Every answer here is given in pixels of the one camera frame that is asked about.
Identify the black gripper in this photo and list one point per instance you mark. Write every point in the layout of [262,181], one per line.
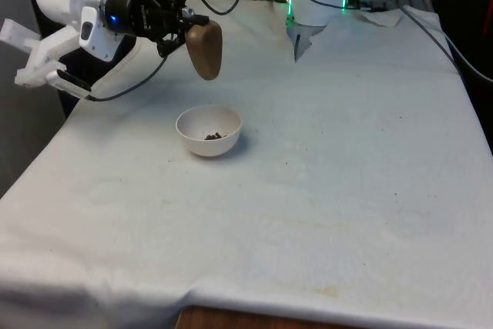
[125,11]

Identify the coffee beans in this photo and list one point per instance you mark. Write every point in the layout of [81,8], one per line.
[213,136]

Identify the white bowl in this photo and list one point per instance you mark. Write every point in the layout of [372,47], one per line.
[210,144]

